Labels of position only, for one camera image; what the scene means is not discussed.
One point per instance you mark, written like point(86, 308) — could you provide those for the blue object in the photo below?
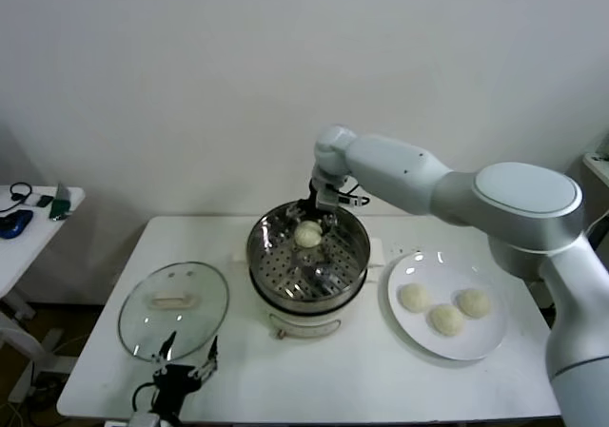
point(14, 225)

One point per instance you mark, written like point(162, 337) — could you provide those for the small black device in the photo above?
point(45, 201)

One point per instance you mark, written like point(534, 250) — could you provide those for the white desk shelf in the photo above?
point(597, 172)

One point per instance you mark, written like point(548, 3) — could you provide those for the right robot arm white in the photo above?
point(404, 165)

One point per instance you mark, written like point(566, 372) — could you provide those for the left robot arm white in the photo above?
point(143, 420)

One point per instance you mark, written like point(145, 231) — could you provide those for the white round plate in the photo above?
point(476, 341)

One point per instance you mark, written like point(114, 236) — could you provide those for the steel steamer basket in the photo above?
point(333, 275)

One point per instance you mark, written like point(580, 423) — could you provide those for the white side table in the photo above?
point(33, 246)

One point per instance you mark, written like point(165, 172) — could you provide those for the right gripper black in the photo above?
point(320, 196)

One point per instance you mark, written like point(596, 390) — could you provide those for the white electric cooker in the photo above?
point(304, 324)

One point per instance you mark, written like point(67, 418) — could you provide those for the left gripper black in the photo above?
point(173, 379)

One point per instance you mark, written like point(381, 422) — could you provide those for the green and grey tool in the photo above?
point(59, 208)

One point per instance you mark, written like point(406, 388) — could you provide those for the white steamed baozi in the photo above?
point(308, 234)
point(415, 297)
point(446, 320)
point(473, 302)

